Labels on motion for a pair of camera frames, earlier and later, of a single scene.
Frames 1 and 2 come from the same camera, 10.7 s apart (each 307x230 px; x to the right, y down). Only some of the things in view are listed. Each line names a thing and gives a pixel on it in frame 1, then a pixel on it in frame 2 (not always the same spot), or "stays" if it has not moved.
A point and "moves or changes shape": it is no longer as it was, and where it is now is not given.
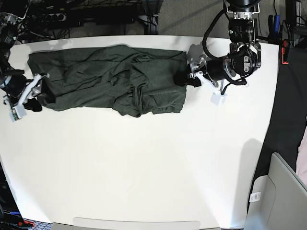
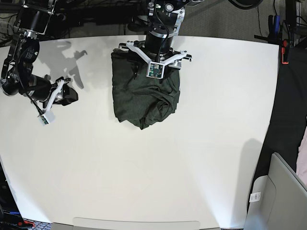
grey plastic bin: (277, 201) stays
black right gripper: (216, 70) -> (157, 46)
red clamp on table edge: (283, 52) stays
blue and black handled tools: (275, 29) stays
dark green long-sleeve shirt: (111, 77) moves or changes shape
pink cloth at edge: (301, 170) stays
